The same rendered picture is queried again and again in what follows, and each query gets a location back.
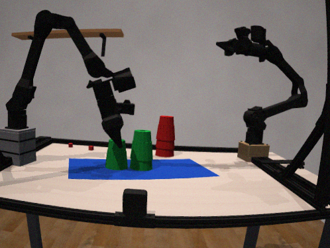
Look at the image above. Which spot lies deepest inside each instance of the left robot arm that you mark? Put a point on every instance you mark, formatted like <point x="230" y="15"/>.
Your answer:
<point x="24" y="91"/>

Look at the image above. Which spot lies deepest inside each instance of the green cup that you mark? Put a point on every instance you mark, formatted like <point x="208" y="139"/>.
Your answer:
<point x="116" y="157"/>
<point x="142" y="146"/>
<point x="141" y="165"/>

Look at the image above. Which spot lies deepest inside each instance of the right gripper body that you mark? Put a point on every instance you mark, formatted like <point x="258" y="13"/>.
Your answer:
<point x="244" y="43"/>

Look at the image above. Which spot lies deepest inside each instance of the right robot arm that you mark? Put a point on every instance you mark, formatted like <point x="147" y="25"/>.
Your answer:
<point x="254" y="119"/>

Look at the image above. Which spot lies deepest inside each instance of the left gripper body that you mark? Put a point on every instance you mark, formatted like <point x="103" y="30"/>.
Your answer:
<point x="106" y="108"/>

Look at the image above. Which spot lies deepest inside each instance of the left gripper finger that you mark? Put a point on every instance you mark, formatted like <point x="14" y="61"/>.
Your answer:
<point x="115" y="134"/>

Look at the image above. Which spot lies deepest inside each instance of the blue flat mat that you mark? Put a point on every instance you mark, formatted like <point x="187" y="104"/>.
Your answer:
<point x="94" y="169"/>

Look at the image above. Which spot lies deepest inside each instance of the red cup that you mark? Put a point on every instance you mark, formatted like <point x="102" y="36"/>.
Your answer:
<point x="166" y="130"/>
<point x="164" y="144"/>
<point x="164" y="152"/>

